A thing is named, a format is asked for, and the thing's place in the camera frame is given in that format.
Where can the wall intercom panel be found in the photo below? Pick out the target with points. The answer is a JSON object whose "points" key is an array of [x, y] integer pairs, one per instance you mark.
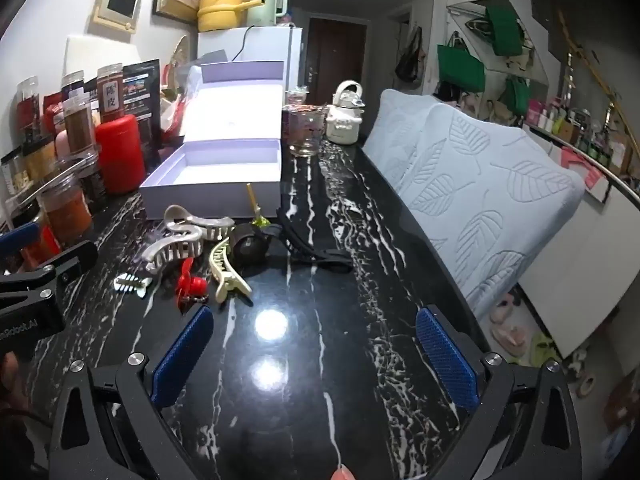
{"points": [[117, 5]]}

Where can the pale green kettle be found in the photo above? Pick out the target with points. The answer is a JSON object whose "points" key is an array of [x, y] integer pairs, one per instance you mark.
{"points": [[265, 5]]}

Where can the glass measuring cup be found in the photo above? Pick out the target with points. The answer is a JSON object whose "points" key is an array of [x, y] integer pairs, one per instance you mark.
{"points": [[302, 130]]}

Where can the cream banana hair clip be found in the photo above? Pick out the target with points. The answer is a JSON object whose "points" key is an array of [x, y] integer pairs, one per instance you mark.
{"points": [[222, 270]]}

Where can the black hanging bag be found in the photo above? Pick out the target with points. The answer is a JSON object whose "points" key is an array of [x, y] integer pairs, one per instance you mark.
{"points": [[410, 60]]}

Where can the lavender gift box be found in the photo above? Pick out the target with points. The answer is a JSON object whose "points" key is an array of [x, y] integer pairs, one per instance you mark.
{"points": [[230, 135]]}

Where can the large green tote bag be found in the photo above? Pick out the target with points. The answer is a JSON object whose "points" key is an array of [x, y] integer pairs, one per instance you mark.
{"points": [[460, 67]]}

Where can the pearl wavy hair claw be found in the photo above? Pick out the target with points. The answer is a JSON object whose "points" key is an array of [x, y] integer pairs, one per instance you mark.
{"points": [[200, 222]]}

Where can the tall jar white label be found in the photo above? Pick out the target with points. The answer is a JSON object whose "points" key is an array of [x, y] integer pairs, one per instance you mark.
{"points": [[110, 95]]}

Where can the green slippers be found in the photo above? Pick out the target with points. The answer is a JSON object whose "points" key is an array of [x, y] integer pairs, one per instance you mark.
{"points": [[544, 349]]}

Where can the red canister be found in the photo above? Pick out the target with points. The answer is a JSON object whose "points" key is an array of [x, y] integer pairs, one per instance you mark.
{"points": [[119, 155]]}

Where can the white teapot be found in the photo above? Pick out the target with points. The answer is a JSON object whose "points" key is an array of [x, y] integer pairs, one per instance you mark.
{"points": [[344, 115]]}

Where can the white fridge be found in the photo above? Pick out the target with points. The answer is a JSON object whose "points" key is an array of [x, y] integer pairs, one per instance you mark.
{"points": [[270, 45]]}

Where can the brown powder jar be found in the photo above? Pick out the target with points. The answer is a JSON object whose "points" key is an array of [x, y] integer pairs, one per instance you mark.
{"points": [[79, 127]]}

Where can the dark wooden door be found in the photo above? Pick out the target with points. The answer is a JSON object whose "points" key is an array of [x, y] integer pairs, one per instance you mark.
{"points": [[335, 60]]}

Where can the clear hair claw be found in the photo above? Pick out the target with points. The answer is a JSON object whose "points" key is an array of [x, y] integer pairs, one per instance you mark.
{"points": [[172, 252]]}

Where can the pink slippers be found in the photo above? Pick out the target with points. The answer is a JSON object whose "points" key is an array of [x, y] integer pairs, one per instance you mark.
{"points": [[510, 330]]}

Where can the red white snack packet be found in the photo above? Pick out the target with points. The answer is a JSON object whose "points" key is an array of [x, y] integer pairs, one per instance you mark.
{"points": [[172, 115]]}

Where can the yellow contents jar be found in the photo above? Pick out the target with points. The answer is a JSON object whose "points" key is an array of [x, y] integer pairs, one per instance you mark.
{"points": [[37, 157]]}

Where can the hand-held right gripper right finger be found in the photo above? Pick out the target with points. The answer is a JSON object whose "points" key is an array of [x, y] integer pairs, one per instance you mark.
{"points": [[447, 360]]}

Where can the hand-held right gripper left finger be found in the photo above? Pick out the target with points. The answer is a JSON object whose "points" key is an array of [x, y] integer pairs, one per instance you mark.
{"points": [[182, 355]]}

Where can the yellow pot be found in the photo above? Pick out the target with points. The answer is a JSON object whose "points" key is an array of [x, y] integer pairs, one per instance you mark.
{"points": [[217, 12]]}

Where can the small green tote bag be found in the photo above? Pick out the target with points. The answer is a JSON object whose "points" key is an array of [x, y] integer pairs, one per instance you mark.
{"points": [[517, 96]]}

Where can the yellow hair stick green ornament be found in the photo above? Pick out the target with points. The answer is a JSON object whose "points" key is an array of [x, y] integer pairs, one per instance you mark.
{"points": [[251, 200]]}

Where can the orange powder jar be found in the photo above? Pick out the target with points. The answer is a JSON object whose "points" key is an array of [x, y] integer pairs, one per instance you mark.
{"points": [[65, 210]]}

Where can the black pouch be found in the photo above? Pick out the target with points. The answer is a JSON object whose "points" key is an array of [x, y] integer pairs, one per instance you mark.
{"points": [[142, 100]]}

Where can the person's left hand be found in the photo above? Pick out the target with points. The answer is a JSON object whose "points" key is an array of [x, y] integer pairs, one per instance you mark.
{"points": [[10, 380]]}

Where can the row of cosmetic bottles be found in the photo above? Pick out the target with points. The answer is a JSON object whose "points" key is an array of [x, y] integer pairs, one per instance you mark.
{"points": [[575, 125]]}

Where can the red bow hair clip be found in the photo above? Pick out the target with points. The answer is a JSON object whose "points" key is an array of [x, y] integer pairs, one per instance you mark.
{"points": [[192, 285]]}

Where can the cardboard box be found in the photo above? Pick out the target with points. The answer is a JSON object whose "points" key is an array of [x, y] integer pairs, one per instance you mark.
{"points": [[620, 152]]}

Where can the person's right hand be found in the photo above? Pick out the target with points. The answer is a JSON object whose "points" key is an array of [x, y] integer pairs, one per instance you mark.
{"points": [[343, 473]]}

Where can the dark spice jar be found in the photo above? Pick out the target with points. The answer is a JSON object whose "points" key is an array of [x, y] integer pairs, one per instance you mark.
{"points": [[92, 182]]}

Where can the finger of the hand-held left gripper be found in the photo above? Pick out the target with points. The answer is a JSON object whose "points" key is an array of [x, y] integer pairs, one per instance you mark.
{"points": [[20, 240], [65, 265]]}

